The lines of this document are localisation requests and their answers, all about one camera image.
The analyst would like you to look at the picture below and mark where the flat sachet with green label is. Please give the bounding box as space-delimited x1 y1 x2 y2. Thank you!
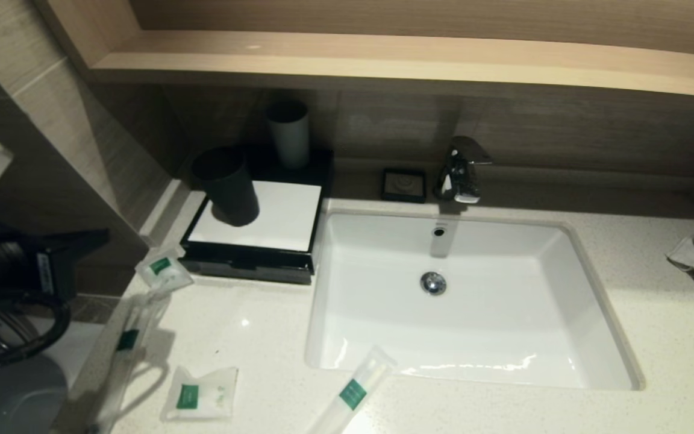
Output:
160 365 239 421

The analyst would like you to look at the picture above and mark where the small sachet with green label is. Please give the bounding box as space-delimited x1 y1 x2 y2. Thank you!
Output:
136 244 195 296

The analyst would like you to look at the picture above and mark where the chrome sink drain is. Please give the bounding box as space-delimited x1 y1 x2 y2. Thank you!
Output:
420 271 448 296

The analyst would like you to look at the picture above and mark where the light wooden wall shelf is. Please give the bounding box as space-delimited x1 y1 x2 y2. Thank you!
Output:
34 0 694 100

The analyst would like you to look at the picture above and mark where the black tray with white liner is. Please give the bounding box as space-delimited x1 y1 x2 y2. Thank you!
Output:
180 148 334 272

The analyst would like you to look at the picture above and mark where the black glossy box drawer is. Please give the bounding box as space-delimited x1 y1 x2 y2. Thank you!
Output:
180 253 314 285

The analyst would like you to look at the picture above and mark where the black square soap dish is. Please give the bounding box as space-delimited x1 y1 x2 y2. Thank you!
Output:
381 169 427 204

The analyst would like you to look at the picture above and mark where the white ceramic sink basin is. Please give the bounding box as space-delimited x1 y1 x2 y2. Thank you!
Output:
305 208 646 391

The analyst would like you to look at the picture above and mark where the black plastic cup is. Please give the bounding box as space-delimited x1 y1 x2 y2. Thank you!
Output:
192 146 260 227

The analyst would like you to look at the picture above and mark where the grey plastic cup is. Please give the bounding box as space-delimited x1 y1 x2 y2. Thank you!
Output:
267 99 311 169

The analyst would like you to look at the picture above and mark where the clear tube packet green label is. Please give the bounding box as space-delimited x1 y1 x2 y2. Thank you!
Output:
305 345 397 434

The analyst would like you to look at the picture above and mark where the chrome sink faucet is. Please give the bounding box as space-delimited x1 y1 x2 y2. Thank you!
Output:
433 136 493 204

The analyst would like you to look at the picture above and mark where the long clear toothbrush packet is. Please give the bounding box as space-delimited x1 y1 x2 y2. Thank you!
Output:
85 295 155 434

